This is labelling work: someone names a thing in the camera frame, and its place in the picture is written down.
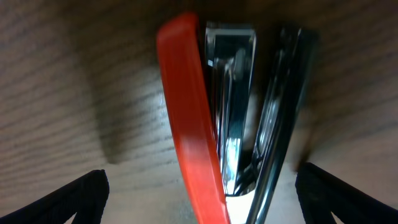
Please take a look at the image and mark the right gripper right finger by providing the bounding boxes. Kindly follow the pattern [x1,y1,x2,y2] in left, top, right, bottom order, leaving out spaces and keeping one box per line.
[295,162,397,223]

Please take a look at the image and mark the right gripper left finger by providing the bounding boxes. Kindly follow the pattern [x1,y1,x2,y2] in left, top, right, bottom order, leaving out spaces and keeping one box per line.
[1,170,109,224]

